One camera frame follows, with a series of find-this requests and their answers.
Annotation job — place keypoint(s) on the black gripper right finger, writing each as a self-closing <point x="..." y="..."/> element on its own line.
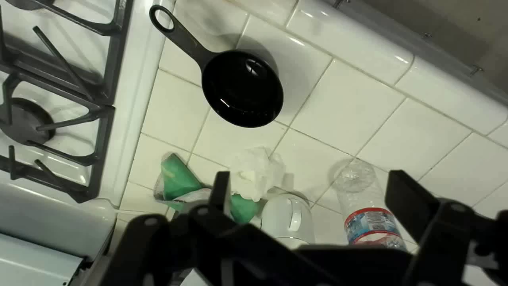
<point x="450" y="235"/>

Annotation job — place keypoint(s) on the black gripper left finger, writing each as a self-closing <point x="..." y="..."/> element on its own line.
<point x="156" y="252"/>

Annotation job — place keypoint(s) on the small black pot with handle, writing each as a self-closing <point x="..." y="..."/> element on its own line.
<point x="239" y="87"/>

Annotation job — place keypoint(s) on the clear plastic water bottle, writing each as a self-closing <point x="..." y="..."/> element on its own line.
<point x="367" y="220"/>

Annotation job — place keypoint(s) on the crumpled white paper towel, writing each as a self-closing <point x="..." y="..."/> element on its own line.
<point x="255" y="173"/>

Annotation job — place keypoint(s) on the clear glass cup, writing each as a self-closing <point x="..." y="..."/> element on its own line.
<point x="288" y="219"/>

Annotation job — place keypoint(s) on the black stove grate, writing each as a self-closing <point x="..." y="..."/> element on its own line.
<point x="61" y="66"/>

